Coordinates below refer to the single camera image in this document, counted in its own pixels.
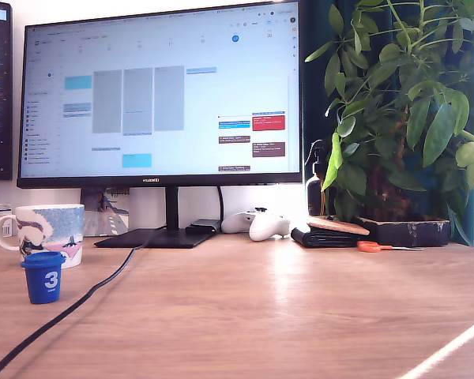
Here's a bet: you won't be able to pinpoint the small black hub box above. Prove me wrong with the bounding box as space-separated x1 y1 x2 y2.
184 218 222 236

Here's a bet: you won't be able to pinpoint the cork coaster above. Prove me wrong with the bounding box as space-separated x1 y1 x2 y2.
307 216 371 237

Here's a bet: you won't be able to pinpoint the white blue illustrated mug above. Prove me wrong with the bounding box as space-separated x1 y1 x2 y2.
0 204 85 270

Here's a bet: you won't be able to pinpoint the green leafy houseplant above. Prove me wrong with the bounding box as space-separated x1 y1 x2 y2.
304 0 474 246

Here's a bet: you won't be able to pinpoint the illustrated postcard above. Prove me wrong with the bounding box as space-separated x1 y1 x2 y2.
81 187 131 238

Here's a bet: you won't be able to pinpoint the orange handled scissors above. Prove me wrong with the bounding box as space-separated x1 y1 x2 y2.
356 240 425 253

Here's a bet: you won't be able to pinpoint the black folded wallet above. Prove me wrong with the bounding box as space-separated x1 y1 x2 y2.
291 225 367 249

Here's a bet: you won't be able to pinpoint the thin black monitor cable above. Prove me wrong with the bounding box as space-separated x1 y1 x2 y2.
216 185 225 234

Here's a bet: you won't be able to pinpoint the black rectangular planter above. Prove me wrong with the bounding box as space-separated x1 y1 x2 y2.
354 215 453 248

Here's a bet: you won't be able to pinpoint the white game controller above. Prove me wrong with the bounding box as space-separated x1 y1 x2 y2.
220 207 292 242

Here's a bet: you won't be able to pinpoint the thick black cable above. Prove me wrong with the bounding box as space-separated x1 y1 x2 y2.
0 228 159 379

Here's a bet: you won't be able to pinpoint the dark spray bottle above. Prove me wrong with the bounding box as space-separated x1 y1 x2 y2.
305 139 333 217

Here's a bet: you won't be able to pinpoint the large black computer monitor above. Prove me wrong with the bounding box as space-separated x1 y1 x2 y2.
16 0 304 250

